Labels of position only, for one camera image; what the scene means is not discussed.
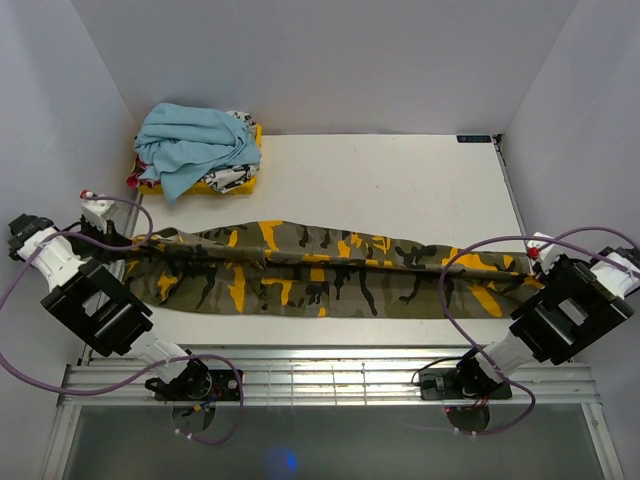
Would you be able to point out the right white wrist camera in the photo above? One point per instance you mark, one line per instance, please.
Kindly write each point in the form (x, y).
(544, 255)

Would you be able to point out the black white printed garment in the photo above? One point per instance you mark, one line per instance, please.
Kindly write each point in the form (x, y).
(236, 180)

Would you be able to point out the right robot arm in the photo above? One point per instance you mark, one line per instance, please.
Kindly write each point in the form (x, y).
(580, 303)

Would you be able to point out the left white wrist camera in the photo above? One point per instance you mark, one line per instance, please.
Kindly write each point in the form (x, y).
(97, 213)

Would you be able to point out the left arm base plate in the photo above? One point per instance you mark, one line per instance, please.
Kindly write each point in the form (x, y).
(220, 385)

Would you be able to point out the light blue cloth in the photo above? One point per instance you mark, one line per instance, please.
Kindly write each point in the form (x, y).
(181, 144)

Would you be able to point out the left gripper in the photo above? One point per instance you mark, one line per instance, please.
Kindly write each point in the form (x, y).
(110, 237)

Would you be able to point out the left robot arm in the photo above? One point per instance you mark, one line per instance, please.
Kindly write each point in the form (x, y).
(92, 303)

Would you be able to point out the blue table label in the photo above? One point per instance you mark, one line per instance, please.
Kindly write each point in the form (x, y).
(473, 139)

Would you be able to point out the yellow tray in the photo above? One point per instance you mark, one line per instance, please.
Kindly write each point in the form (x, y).
(155, 188)

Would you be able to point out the aluminium table edge rail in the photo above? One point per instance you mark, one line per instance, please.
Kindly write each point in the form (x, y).
(367, 376)

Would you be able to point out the yellow camouflage trousers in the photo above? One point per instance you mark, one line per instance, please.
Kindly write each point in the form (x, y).
(281, 268)

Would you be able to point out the pink patterned garment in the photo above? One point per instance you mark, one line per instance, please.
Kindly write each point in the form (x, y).
(133, 180)

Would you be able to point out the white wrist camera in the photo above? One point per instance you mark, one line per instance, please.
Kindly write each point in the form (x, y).
(544, 255)
(97, 213)

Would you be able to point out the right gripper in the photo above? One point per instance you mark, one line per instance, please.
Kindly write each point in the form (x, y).
(546, 276)

